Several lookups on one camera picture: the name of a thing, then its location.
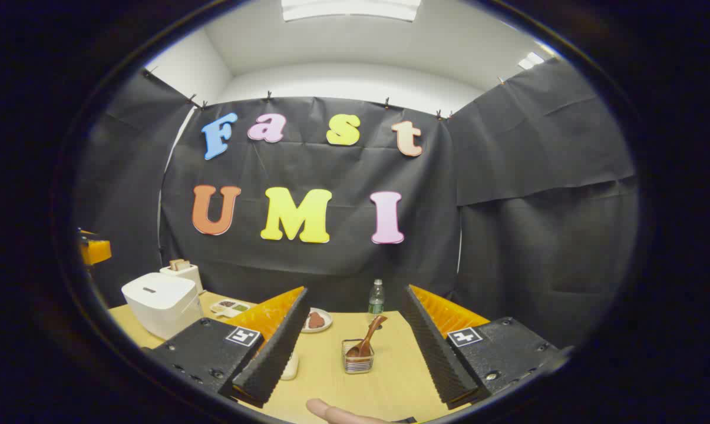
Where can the brown wooden spoon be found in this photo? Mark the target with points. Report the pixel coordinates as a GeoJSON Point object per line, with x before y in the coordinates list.
{"type": "Point", "coordinates": [369, 338]}

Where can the white toaster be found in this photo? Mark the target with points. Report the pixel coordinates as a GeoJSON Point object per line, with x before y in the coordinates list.
{"type": "Point", "coordinates": [187, 277]}

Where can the long ceiling light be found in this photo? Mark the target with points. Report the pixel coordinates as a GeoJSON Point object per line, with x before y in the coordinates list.
{"type": "Point", "coordinates": [349, 9]}

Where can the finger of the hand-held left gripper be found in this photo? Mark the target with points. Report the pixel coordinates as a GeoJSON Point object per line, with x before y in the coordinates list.
{"type": "Point", "coordinates": [95, 252]}

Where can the green label water bottle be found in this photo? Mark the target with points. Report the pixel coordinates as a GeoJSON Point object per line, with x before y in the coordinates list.
{"type": "Point", "coordinates": [376, 303]}

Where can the small ceiling light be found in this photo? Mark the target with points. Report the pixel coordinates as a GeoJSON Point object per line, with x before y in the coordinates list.
{"type": "Point", "coordinates": [530, 60]}

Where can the white rice cooker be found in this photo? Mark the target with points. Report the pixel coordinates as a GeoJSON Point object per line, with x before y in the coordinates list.
{"type": "Point", "coordinates": [160, 300]}

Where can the black backdrop cloth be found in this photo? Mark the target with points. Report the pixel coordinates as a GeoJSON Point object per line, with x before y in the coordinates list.
{"type": "Point", "coordinates": [331, 265]}

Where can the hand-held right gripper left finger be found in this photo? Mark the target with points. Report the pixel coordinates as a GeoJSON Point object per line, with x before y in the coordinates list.
{"type": "Point", "coordinates": [272, 359]}

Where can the brown meat piece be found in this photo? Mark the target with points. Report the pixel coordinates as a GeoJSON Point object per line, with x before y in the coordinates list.
{"type": "Point", "coordinates": [314, 320]}

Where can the white divided condiment dish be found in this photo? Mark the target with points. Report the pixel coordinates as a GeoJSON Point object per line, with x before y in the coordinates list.
{"type": "Point", "coordinates": [231, 307]}

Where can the white round plate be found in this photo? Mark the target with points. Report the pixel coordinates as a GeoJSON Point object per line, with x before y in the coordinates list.
{"type": "Point", "coordinates": [326, 321]}

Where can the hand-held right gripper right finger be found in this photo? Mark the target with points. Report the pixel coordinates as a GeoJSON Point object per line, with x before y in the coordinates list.
{"type": "Point", "coordinates": [434, 353]}

